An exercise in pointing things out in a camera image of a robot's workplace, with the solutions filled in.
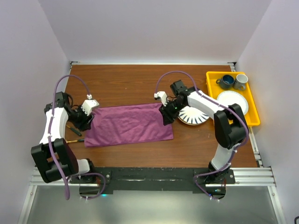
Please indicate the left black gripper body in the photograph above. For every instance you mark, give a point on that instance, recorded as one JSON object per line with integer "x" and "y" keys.
{"x": 79, "y": 118}

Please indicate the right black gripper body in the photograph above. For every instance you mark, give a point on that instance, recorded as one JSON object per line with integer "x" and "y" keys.
{"x": 173, "y": 108}

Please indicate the purple cloth napkin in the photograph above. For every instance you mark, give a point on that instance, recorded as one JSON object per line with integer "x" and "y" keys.
{"x": 129, "y": 124}

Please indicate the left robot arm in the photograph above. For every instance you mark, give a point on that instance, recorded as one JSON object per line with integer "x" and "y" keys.
{"x": 58, "y": 114}

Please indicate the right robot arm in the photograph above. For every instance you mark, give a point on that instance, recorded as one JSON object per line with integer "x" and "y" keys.
{"x": 230, "y": 127}

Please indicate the blue striped white plate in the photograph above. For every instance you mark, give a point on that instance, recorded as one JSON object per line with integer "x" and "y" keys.
{"x": 192, "y": 116}

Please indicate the white plate in tray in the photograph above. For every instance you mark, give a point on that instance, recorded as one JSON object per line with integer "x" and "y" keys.
{"x": 232, "y": 97}

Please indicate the blue grey bowl cup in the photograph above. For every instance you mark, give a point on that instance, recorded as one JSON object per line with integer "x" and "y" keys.
{"x": 226, "y": 82}

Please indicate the white grey mug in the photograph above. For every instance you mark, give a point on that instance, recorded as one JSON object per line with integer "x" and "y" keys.
{"x": 240, "y": 82}

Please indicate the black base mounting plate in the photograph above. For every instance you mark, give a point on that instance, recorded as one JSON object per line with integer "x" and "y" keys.
{"x": 155, "y": 179}

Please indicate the yellow plastic tray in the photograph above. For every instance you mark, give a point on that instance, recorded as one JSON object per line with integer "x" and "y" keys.
{"x": 214, "y": 90}

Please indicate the gold fork green handle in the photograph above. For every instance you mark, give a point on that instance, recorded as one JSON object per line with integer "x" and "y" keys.
{"x": 78, "y": 133}

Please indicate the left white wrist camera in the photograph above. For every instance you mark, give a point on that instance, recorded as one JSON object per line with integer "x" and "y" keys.
{"x": 89, "y": 104}

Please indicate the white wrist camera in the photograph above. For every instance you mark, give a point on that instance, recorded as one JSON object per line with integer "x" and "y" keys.
{"x": 89, "y": 104}
{"x": 162, "y": 96}

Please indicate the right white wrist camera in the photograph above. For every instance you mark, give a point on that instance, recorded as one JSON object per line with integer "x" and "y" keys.
{"x": 162, "y": 96}

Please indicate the gold spoon green handle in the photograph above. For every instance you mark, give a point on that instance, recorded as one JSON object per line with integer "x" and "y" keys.
{"x": 75, "y": 141}

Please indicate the aluminium frame rail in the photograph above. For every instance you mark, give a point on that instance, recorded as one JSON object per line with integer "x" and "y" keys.
{"x": 252, "y": 199}

